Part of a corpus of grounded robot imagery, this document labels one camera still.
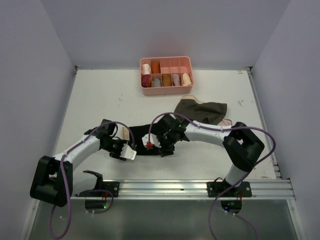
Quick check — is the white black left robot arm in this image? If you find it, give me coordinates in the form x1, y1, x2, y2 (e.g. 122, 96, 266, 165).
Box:
29, 119, 129, 207

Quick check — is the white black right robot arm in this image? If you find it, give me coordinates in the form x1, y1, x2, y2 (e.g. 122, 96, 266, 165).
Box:
153, 114, 265, 197

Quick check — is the olive green underwear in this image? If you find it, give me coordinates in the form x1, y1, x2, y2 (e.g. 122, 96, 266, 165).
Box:
174, 95, 228, 126

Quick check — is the light pink underwear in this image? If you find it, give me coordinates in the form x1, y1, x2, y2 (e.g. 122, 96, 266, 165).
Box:
217, 119, 233, 127

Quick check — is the grey rolled underwear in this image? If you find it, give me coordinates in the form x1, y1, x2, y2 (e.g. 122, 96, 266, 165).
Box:
152, 78, 162, 88

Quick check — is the pale pink rolled underwear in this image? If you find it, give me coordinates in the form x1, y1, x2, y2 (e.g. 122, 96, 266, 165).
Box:
171, 73, 181, 86

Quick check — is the mustard brown rolled underwear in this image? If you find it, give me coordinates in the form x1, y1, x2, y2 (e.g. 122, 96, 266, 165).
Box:
161, 73, 172, 87

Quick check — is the peach rolled underwear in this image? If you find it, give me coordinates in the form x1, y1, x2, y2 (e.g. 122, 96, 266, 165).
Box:
182, 73, 192, 86

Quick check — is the maroon rolled underwear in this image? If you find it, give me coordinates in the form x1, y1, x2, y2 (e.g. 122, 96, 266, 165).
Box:
141, 74, 152, 88

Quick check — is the white pink rolled underwear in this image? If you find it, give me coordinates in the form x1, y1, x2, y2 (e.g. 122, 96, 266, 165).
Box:
142, 63, 152, 75

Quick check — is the orange rolled underwear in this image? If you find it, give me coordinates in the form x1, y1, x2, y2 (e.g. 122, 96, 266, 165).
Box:
151, 61, 161, 74

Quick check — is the pink divided storage box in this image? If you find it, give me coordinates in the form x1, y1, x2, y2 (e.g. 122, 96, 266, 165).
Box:
139, 56, 195, 96

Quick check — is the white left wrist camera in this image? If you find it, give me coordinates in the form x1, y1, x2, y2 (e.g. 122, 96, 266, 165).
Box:
120, 144, 137, 160

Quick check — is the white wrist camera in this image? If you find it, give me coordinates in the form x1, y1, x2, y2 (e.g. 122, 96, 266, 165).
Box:
141, 133, 161, 150
120, 144, 137, 160

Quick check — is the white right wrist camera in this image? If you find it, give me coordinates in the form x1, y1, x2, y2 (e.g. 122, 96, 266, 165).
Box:
141, 133, 161, 150

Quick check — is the aluminium frame rail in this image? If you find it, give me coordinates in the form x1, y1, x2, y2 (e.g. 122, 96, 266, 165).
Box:
31, 178, 297, 200

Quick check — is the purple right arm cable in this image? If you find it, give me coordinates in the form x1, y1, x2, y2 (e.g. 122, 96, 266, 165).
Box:
147, 112, 278, 240

